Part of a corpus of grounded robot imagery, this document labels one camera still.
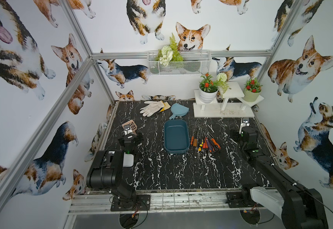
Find orange screwdriver large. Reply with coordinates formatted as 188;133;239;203
205;131;213;153

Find teal storage box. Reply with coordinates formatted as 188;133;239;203
164;119;190;154

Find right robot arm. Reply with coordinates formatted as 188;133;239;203
231;127;328;229

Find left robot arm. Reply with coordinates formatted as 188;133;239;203
86;132;143;212

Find black yellow screwdriver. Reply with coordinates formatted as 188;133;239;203
198;132;204;152

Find orange screwdriver left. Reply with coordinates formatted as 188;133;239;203
190;130;196;146

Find brown slotted scoop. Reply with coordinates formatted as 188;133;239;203
122;120;137;132

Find white stepped stand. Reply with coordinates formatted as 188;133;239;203
193;82;264;118

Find white work glove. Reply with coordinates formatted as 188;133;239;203
140;101;164;117

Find green potted red flowers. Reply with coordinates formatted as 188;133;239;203
243;78;262;102

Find yellow cloth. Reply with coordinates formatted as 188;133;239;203
160;102;171;112

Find blue plastic dustpan scoop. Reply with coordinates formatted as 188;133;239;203
169;103;189;120

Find white potted red flowers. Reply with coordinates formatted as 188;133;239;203
199;73;228;104

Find green white artificial plant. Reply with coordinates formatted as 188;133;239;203
155;33;184;66

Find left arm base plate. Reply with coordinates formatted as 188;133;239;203
111;195;151;212

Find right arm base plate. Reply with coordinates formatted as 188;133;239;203
226;191;256;208

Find white wire wall basket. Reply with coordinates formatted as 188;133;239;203
147;50;212;76

